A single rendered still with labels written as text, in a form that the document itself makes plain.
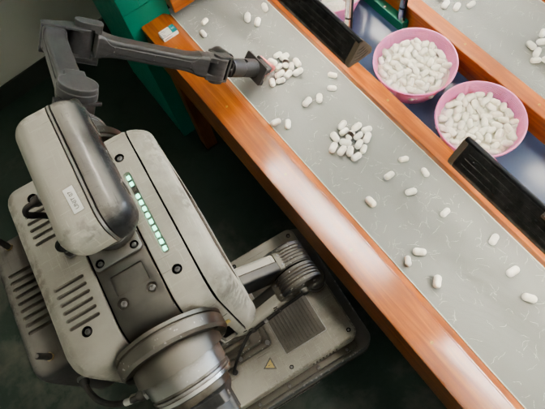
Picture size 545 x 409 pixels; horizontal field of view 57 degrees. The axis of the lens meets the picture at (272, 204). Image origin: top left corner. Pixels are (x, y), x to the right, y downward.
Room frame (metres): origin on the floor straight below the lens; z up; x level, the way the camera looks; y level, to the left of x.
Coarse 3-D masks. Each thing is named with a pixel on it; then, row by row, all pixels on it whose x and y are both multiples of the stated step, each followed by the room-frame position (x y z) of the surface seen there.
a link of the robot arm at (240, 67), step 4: (236, 60) 1.02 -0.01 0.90; (240, 60) 1.02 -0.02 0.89; (244, 60) 1.03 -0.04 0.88; (232, 64) 1.00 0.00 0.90; (236, 64) 1.00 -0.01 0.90; (240, 64) 1.00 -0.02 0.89; (244, 64) 1.01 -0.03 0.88; (232, 68) 0.99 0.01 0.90; (236, 68) 0.99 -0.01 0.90; (240, 68) 0.99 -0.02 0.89; (244, 68) 1.00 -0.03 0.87; (232, 72) 0.99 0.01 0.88; (236, 72) 0.98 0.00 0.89; (240, 72) 0.99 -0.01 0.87; (244, 72) 0.99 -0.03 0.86; (228, 76) 0.99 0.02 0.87; (232, 76) 0.98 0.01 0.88; (236, 76) 0.99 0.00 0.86; (240, 76) 0.99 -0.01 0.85
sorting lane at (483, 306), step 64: (256, 0) 1.39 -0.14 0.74; (320, 64) 1.04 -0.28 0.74; (320, 128) 0.80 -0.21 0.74; (384, 128) 0.74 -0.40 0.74; (384, 192) 0.54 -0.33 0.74; (448, 192) 0.48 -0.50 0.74; (448, 256) 0.30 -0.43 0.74; (512, 256) 0.26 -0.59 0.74; (448, 320) 0.14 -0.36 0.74; (512, 320) 0.10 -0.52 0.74; (512, 384) -0.04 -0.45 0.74
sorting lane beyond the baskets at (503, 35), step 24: (432, 0) 1.17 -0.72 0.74; (456, 0) 1.14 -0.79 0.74; (480, 0) 1.12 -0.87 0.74; (504, 0) 1.09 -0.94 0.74; (528, 0) 1.06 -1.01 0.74; (456, 24) 1.05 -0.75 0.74; (480, 24) 1.02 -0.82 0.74; (504, 24) 0.99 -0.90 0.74; (528, 24) 0.97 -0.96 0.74; (504, 48) 0.90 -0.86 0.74; (528, 48) 0.88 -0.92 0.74; (528, 72) 0.79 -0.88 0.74
